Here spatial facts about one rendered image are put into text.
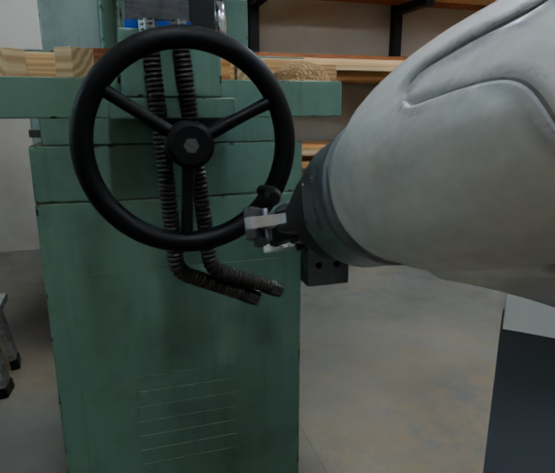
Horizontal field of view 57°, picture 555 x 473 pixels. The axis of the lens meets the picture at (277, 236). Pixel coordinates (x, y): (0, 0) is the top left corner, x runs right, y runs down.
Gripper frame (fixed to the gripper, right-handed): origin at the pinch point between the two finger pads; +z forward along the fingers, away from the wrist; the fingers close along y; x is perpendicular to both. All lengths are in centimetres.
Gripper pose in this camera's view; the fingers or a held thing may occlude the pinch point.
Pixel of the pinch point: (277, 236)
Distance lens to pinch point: 53.9
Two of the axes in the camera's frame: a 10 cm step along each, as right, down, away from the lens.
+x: 1.0, 9.9, -0.9
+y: -9.6, 0.7, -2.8
